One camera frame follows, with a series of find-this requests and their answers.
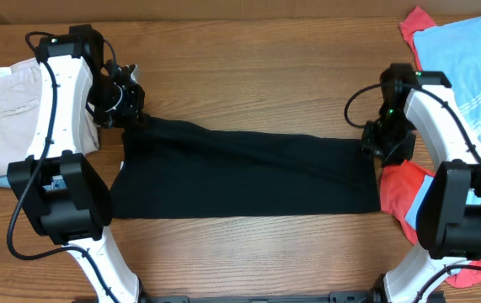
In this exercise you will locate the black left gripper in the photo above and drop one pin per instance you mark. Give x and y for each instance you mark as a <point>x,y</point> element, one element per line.
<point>135,94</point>

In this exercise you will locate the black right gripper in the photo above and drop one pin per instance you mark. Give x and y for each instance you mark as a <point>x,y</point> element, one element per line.
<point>370,146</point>

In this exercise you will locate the black t-shirt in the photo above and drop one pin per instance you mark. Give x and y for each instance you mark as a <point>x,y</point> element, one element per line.
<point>176,170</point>

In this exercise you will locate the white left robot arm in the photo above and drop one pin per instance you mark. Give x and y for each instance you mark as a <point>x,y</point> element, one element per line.
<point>61,194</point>

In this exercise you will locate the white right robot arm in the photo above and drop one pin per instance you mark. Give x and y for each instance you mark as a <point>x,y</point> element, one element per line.
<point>448,222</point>

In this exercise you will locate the red t-shirt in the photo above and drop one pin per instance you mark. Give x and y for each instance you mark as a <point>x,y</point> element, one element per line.
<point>402,190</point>

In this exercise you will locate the light blue t-shirt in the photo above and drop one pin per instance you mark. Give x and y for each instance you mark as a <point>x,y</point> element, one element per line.
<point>455,50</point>

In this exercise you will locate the beige folded trousers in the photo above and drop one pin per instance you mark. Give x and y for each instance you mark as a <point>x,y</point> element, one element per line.
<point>0,122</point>

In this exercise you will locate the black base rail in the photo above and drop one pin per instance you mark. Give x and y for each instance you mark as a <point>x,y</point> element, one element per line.
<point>332,297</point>

